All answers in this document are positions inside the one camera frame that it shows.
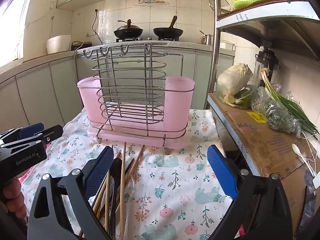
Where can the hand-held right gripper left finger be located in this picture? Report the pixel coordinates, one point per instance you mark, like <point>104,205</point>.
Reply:
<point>98,172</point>

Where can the black blender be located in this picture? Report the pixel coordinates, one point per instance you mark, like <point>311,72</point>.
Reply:
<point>267,60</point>

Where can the white plastic spoon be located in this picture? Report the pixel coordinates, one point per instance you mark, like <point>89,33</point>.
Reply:
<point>296,150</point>

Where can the window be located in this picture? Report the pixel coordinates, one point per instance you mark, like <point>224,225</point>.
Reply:
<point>15,17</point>

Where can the grey kitchen cabinets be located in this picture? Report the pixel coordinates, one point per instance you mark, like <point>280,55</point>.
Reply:
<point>37,87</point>

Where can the black wok with lid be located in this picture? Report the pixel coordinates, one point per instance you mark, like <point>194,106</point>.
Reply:
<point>128,31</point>

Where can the person's left hand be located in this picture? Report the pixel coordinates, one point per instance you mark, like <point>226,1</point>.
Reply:
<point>13,197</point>

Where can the black spoon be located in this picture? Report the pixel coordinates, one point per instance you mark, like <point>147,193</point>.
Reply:
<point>113,180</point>

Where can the black chopstick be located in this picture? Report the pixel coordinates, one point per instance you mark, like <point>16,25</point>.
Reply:
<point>130,166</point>

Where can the plastic bag of greens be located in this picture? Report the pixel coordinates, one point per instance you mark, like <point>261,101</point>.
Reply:
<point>277,116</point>

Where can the metal shelf rack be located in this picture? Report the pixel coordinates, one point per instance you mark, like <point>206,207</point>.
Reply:
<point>262,17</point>

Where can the clear plastic spoon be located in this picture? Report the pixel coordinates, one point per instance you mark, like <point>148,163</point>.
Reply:
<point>128,205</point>

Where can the black countertop appliance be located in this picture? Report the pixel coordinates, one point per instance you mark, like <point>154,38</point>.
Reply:
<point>77,45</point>

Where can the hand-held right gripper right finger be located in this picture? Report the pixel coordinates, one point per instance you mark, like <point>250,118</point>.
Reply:
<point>220,172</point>

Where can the green onions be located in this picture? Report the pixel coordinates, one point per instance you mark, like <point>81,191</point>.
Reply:
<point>282,100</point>

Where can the brown cardboard sheet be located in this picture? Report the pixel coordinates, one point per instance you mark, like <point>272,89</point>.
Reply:
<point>262,140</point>

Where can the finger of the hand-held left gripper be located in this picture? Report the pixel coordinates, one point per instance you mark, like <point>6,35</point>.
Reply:
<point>32,129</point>
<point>53,132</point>

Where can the gas stove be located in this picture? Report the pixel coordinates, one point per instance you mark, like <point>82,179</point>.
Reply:
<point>147,39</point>

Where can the white box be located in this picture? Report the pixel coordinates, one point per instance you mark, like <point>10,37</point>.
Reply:
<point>226,45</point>

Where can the white plastic fork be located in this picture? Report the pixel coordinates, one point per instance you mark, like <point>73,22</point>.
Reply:
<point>304,156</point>

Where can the small wall shelf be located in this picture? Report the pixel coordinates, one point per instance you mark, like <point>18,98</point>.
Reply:
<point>150,2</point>

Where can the white bucket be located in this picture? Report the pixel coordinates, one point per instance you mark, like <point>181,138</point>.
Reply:
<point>58,43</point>

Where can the floral printed cloth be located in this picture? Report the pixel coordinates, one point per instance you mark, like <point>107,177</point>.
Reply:
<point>175,180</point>

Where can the metal kettle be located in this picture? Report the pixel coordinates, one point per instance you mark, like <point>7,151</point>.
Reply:
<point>207,38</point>

